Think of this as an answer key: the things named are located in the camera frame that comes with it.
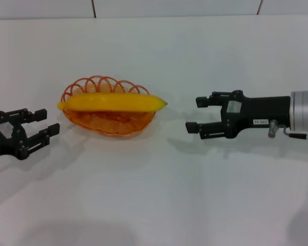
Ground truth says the orange wire basket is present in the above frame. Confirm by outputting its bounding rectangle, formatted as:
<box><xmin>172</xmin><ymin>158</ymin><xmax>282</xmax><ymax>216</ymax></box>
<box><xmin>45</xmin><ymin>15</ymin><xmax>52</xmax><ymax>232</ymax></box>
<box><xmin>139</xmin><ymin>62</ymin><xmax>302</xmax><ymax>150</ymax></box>
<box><xmin>62</xmin><ymin>74</ymin><xmax>156</xmax><ymax>136</ymax></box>

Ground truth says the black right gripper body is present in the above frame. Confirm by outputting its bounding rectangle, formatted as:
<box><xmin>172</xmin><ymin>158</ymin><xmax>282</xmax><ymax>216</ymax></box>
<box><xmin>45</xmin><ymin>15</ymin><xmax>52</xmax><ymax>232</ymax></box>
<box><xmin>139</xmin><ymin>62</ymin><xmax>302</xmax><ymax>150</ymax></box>
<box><xmin>220</xmin><ymin>90</ymin><xmax>292</xmax><ymax>139</ymax></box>

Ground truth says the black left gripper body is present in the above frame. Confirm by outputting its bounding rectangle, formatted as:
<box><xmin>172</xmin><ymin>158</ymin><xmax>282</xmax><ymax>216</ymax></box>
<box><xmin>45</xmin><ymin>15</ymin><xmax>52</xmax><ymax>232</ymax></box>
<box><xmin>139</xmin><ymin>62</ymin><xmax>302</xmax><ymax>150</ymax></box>
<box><xmin>0</xmin><ymin>110</ymin><xmax>29</xmax><ymax>161</ymax></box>

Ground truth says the silver cable connector plug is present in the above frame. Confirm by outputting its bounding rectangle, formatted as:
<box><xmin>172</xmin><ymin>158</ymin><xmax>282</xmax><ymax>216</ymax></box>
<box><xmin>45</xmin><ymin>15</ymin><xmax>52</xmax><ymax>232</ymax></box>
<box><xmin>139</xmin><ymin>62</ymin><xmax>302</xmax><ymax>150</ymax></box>
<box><xmin>267</xmin><ymin>118</ymin><xmax>279</xmax><ymax>138</ymax></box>

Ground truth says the grey right arm cable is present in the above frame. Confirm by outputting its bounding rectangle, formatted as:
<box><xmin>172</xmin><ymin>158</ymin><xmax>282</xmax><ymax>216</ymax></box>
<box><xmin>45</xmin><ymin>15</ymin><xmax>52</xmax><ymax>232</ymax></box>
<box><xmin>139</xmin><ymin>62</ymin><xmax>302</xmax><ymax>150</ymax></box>
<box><xmin>277</xmin><ymin>124</ymin><xmax>308</xmax><ymax>141</ymax></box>

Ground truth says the yellow banana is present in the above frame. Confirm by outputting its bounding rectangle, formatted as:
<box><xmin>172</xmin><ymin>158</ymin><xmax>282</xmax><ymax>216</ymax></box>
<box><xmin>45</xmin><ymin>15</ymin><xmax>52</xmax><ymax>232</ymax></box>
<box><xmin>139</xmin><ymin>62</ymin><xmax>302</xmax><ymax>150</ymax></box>
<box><xmin>56</xmin><ymin>92</ymin><xmax>168</xmax><ymax>113</ymax></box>

